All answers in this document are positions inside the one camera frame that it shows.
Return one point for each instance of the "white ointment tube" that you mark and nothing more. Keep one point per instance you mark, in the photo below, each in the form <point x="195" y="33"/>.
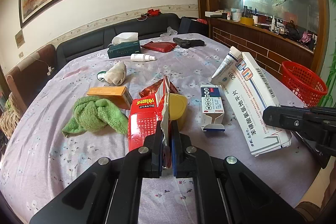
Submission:
<point x="226" y="64"/>

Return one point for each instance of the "brown armchair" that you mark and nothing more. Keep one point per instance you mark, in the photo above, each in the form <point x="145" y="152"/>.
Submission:
<point x="29" y="74"/>

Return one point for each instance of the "woven patterned cushion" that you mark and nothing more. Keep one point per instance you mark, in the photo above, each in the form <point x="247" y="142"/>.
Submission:
<point x="10" y="116"/>

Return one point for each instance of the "yellow plastic container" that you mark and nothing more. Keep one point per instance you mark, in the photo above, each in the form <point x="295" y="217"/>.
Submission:
<point x="178" y="108"/>

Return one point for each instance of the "wooden counter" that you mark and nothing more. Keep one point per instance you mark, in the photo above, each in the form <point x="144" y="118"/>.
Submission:
<point x="249" y="43"/>

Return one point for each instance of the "red cloth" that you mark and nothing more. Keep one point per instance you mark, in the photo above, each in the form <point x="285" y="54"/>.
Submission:
<point x="153" y="12"/>

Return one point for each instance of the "white spray bottle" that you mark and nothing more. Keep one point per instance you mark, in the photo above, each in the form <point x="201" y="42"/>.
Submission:
<point x="140" y="57"/>

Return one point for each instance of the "wall socket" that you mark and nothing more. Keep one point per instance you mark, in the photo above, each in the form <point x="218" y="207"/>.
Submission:
<point x="21" y="54"/>

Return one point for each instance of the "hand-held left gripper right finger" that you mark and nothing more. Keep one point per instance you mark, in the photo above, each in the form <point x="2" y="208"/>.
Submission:
<point x="173" y="161"/>

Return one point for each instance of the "orange medicine box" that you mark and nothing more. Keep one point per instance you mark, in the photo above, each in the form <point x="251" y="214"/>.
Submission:
<point x="107" y="91"/>

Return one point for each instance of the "red pouch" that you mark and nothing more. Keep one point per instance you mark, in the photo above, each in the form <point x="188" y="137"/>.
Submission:
<point x="160" y="46"/>

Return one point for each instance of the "black pouch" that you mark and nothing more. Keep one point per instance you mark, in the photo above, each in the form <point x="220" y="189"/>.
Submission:
<point x="187" y="42"/>

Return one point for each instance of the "crumpled clear plastic bag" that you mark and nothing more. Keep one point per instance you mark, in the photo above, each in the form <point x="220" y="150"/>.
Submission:
<point x="169" y="32"/>

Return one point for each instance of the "small white medicine box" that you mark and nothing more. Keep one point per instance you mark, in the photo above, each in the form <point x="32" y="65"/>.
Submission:
<point x="210" y="106"/>

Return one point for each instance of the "torn red medicine box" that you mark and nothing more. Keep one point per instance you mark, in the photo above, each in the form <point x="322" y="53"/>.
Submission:
<point x="143" y="124"/>

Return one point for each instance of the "small green white wrapper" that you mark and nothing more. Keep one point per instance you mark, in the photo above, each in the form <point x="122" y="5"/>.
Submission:
<point x="101" y="76"/>

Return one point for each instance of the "beige crumpled cloth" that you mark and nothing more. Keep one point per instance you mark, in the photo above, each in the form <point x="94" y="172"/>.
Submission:
<point x="116" y="73"/>

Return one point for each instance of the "green bamboo plant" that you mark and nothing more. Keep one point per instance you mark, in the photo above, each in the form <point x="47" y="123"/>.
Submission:
<point x="329" y="82"/>

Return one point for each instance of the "black bag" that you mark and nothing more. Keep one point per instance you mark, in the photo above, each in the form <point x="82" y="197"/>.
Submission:
<point x="292" y="31"/>

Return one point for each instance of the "green fluffy towel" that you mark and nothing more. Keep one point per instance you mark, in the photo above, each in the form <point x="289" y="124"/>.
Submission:
<point x="92" y="113"/>

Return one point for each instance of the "black leather sofa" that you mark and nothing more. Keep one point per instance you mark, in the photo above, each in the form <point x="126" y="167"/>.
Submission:
<point x="86" y="40"/>

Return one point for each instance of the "red plastic basket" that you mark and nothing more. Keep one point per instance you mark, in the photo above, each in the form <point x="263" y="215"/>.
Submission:
<point x="302" y="82"/>

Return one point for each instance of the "dark red foil packet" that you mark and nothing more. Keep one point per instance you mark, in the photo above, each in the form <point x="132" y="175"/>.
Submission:
<point x="148" y="90"/>

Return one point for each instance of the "white jar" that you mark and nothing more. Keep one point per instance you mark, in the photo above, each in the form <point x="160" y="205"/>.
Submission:
<point x="235" y="14"/>

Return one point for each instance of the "pink cloth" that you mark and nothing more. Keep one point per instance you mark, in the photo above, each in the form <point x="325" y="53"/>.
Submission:
<point x="308" y="37"/>

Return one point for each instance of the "small wall plaque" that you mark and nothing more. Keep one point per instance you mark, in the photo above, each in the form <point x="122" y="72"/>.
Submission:
<point x="20" y="39"/>

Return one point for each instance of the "white charger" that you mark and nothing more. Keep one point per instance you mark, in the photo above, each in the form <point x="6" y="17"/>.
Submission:
<point x="50" y="70"/>

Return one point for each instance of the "large white medicine box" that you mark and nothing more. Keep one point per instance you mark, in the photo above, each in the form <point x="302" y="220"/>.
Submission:
<point x="252" y="98"/>

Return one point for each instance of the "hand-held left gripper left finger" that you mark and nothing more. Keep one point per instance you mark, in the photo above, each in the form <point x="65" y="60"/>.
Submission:
<point x="157" y="161"/>

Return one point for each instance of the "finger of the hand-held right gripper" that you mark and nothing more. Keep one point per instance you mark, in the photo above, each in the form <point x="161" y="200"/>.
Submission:
<point x="283" y="117"/>

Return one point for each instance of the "dark green tissue box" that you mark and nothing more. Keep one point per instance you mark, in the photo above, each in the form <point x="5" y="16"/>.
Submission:
<point x="123" y="49"/>

